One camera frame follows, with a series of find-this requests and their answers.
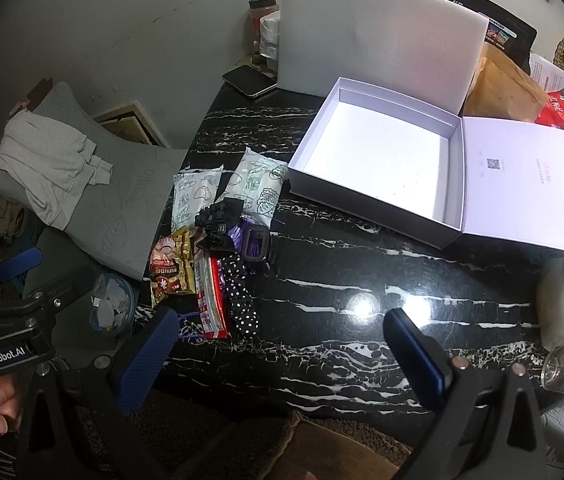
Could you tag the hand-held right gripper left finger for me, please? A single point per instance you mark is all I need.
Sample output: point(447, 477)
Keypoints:
point(147, 355)

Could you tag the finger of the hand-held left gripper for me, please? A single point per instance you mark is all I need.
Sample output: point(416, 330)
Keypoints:
point(19, 265)
point(49, 297)

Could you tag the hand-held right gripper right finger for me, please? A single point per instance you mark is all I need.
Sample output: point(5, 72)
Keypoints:
point(414, 355)

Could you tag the red white snack packet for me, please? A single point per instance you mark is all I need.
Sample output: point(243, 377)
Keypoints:
point(209, 300)

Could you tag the gold red snack packet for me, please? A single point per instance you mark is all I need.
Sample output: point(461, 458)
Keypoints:
point(169, 265)

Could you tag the black polka dot scrunchie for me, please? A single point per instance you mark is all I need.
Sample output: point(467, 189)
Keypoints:
point(239, 300)

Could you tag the black hair claw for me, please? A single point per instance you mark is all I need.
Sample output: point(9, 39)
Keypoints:
point(217, 220)

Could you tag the white green printed packet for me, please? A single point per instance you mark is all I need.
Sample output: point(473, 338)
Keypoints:
point(257, 185)
point(192, 195)

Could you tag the white gift box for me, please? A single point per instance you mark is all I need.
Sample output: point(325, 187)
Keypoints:
point(376, 160)

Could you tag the trash bin with blue liner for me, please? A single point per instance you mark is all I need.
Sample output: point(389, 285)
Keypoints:
point(112, 305)

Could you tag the white garment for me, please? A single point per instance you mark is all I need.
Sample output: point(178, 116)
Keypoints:
point(42, 165)

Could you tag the grey leaf patterned pillow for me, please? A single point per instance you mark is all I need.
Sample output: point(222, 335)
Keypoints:
point(127, 200)

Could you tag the brown cushion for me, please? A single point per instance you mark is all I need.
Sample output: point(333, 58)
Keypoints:
point(272, 440)

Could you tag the brown paper bag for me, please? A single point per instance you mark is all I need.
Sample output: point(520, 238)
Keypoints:
point(501, 90)

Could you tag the large red packet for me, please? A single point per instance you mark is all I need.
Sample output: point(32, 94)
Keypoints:
point(559, 110)

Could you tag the black smartphone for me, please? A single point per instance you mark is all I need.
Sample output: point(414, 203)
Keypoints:
point(249, 80)

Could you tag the white foam board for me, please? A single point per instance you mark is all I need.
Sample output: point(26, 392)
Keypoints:
point(381, 40)

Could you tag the white plastic wrapped bundle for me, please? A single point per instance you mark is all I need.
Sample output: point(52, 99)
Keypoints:
point(269, 35)

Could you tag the black package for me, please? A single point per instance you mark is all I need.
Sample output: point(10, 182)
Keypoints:
point(506, 20)

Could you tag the brown lidded jar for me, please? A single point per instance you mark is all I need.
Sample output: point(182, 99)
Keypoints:
point(262, 10)

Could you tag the beige wooden frame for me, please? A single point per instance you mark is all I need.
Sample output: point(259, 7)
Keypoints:
point(132, 127)

